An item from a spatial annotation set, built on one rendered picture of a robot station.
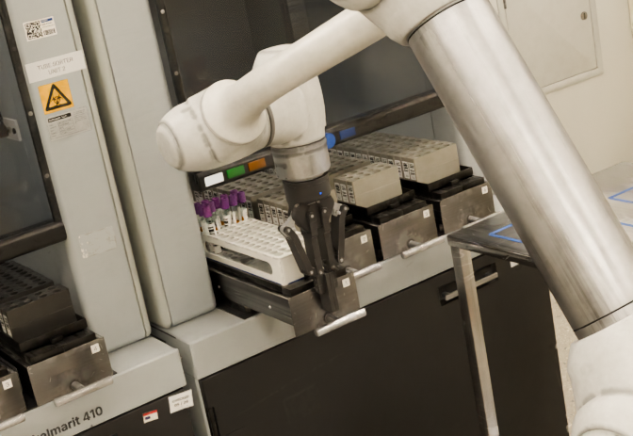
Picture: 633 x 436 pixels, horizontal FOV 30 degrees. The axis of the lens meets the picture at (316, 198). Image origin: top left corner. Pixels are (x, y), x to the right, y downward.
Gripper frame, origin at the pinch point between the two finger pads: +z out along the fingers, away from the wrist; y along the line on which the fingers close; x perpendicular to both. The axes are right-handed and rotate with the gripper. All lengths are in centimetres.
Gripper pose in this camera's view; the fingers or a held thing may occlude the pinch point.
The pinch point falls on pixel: (327, 290)
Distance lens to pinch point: 197.2
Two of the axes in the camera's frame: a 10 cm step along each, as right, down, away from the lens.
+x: 5.6, 1.3, -8.2
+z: 1.8, 9.4, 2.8
